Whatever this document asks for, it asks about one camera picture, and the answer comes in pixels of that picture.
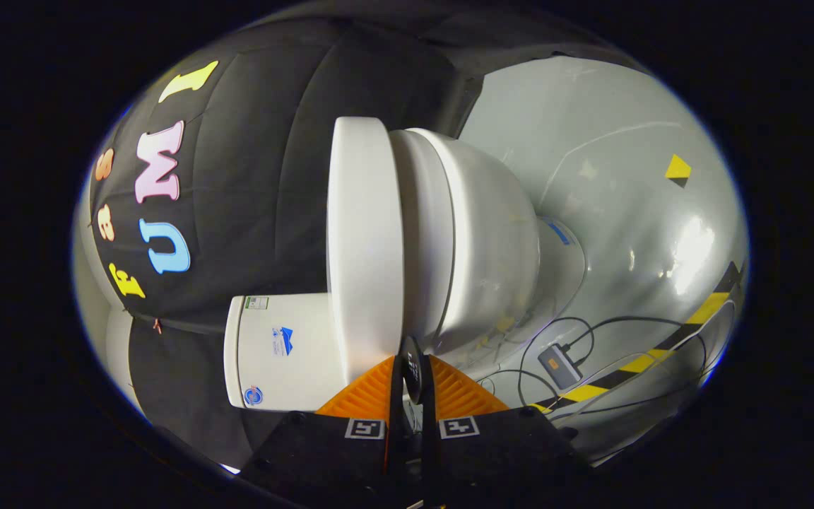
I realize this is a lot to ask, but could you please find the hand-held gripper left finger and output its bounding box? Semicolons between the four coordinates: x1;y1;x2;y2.
236;353;408;509

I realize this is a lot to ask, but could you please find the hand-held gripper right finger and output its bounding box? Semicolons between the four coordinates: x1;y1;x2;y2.
420;353;595;509

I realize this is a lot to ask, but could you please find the small grey adapter box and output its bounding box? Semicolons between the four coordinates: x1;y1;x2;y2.
537;344;584;389

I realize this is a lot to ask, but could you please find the yellow black hazard tape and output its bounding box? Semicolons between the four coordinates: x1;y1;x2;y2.
530;261;744;415

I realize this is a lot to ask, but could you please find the black backdrop cloth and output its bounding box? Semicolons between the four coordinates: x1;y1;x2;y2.
85;0;651;469

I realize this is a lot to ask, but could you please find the black cable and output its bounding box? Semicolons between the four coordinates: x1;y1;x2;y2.
517;315;709;418

